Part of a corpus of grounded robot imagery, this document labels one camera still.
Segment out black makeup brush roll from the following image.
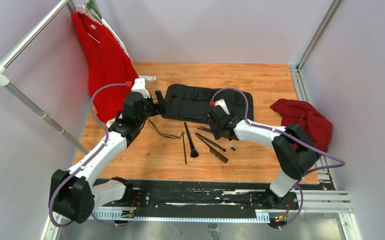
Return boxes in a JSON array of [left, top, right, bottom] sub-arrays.
[[162, 84, 255, 124]]

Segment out thin black liner brush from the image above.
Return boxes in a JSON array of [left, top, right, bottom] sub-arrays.
[[181, 132, 188, 165]]

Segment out black comb brush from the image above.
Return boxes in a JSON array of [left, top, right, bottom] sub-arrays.
[[195, 132, 229, 164]]

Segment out black tie cord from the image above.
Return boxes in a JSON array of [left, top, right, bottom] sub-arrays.
[[147, 115, 185, 140]]

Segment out red hanging shirt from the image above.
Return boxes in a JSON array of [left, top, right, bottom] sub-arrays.
[[71, 12, 139, 122]]

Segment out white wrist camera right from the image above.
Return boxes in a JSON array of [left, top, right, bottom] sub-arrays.
[[209, 99, 230, 115]]

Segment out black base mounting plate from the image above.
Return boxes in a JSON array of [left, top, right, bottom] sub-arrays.
[[107, 180, 300, 220]]

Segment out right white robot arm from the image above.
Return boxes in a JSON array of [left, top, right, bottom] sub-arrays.
[[207, 105, 321, 209]]

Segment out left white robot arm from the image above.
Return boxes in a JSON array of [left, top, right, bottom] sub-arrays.
[[48, 90, 167, 224]]

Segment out black angled brush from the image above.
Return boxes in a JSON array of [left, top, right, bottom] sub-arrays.
[[195, 132, 227, 152]]

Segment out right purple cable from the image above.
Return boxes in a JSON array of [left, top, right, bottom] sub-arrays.
[[209, 87, 346, 229]]

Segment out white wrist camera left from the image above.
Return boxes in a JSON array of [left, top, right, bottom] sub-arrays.
[[131, 77, 151, 99]]

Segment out metal clothes rack pole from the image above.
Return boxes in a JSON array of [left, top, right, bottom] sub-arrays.
[[0, 0, 89, 159]]

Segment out aluminium frame post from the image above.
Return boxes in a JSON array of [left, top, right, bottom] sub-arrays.
[[296, 0, 343, 71]]

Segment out green white hangers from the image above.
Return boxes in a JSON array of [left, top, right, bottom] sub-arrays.
[[75, 0, 103, 25]]

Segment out dark red crumpled cloth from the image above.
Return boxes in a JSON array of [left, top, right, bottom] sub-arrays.
[[270, 98, 333, 152]]

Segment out pink handled makeup brush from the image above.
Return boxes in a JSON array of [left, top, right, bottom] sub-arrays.
[[220, 138, 237, 151]]

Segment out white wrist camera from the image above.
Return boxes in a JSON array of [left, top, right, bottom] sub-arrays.
[[131, 77, 151, 99], [209, 99, 230, 115]]

